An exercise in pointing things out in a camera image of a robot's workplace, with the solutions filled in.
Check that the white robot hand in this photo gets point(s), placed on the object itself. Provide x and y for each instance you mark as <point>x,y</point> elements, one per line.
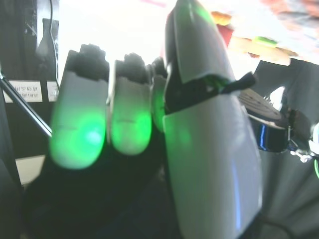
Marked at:
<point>211,149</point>

